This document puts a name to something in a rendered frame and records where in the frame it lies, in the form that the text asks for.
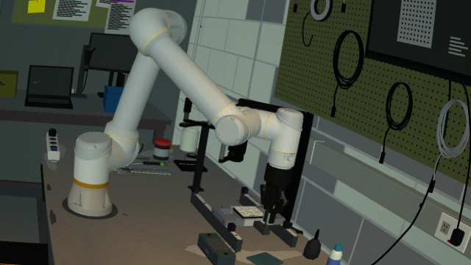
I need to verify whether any black wall screen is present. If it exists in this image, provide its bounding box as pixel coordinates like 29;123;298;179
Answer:
365;0;471;87

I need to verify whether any black cabinet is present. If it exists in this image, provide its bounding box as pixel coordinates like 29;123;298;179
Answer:
0;240;50;265

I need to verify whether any white coiled cable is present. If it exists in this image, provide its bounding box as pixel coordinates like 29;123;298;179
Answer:
427;98;471;194

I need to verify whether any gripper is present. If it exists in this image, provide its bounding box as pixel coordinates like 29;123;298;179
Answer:
260;162;294;225

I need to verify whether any black power plug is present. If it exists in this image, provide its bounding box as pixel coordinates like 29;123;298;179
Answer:
447;227;464;248

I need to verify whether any grey nest tray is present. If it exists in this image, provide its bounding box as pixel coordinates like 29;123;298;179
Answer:
211;204;285;230

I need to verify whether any olive notice board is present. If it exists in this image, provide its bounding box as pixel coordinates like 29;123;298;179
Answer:
10;0;138;35

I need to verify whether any black hanging cable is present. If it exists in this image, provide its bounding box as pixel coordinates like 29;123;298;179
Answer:
369;179;437;265

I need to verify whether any white power strip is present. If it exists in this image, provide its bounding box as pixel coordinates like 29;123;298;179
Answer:
46;128;61;162

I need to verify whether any small black coiled cable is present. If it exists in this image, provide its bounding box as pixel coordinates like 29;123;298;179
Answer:
378;81;414;165

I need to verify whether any dark grey rectangular box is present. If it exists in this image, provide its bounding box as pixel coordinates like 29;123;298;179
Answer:
196;232;237;265

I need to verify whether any white wall outlet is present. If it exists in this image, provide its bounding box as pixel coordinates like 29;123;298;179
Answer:
433;211;467;254

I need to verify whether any black air blower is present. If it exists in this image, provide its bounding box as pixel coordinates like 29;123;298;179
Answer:
302;228;322;261

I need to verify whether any grey desk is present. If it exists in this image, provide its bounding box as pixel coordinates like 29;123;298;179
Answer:
0;89;173;141

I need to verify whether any dark round base sheet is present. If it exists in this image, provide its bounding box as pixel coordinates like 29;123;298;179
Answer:
61;197;119;221

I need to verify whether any white bottle blue cap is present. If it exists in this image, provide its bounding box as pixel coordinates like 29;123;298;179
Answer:
325;242;344;265

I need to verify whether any black camera stand frame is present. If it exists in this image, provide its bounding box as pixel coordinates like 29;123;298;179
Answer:
190;98;315;253

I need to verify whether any green circuit board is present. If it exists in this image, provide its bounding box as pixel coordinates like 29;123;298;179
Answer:
245;251;285;265

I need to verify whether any black lamp stand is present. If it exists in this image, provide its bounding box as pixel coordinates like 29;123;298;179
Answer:
178;96;216;195

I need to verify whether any black computer monitor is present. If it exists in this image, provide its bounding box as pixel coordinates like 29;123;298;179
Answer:
74;32;139;99

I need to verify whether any olive green pegboard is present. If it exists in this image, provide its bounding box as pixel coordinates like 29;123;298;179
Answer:
273;0;471;187

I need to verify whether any white cylindrical lamp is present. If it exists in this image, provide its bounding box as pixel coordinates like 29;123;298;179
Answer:
179;127;201;153

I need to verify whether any large black coiled cable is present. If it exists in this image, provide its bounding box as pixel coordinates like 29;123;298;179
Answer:
329;29;366;119

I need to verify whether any blue storage box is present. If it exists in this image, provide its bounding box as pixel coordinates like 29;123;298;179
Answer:
102;85;124;113

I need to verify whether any red capped jar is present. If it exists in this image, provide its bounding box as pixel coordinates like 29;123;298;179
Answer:
152;138;172;161

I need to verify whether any black laptop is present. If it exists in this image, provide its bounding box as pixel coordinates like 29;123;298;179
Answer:
24;65;75;110

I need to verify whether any yellow cardboard box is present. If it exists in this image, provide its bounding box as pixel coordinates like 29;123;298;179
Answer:
0;69;19;99

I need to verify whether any grey metal rod tool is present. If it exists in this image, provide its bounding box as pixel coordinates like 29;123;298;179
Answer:
116;167;172;176

